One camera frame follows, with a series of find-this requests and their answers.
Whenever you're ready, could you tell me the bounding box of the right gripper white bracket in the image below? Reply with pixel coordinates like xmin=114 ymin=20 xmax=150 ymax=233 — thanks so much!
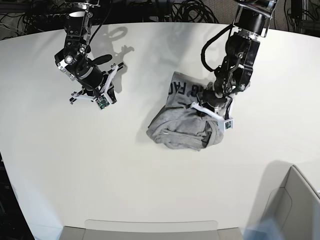
xmin=69 ymin=62 xmax=125 ymax=105

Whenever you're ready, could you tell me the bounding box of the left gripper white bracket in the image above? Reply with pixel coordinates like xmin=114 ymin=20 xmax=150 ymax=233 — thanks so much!
xmin=184 ymin=87 xmax=234 ymax=120

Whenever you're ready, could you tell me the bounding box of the grey T-shirt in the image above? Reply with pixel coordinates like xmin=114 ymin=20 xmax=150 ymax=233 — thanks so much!
xmin=146 ymin=72 xmax=224 ymax=151

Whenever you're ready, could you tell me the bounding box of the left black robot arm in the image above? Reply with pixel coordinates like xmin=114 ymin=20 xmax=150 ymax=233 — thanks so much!
xmin=186 ymin=0 xmax=277 ymax=120

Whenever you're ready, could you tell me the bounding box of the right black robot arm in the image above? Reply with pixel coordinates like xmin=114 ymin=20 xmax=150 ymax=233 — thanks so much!
xmin=54 ymin=0 xmax=125 ymax=110

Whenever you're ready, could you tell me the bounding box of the grey bin right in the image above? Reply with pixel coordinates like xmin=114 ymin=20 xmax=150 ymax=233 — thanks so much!
xmin=261 ymin=165 xmax=320 ymax=240

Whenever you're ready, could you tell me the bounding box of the grey tray bottom edge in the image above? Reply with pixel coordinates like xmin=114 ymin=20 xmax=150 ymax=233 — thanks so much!
xmin=59 ymin=219 xmax=244 ymax=240

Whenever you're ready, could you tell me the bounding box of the blue object bottom right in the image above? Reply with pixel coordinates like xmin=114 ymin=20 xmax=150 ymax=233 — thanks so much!
xmin=243 ymin=218 xmax=284 ymax=240

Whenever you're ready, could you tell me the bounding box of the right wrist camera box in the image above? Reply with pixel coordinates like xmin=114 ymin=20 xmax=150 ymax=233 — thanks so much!
xmin=95 ymin=94 xmax=110 ymax=110

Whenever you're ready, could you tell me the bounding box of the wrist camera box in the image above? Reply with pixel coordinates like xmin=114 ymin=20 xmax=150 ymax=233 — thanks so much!
xmin=95 ymin=94 xmax=110 ymax=110
xmin=218 ymin=117 xmax=234 ymax=132

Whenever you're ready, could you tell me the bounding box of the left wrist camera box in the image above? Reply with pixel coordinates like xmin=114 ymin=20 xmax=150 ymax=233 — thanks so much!
xmin=218 ymin=117 xmax=234 ymax=132

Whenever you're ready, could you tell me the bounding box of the black cable bundle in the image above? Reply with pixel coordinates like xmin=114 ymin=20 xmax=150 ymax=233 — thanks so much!
xmin=163 ymin=0 xmax=221 ymax=25

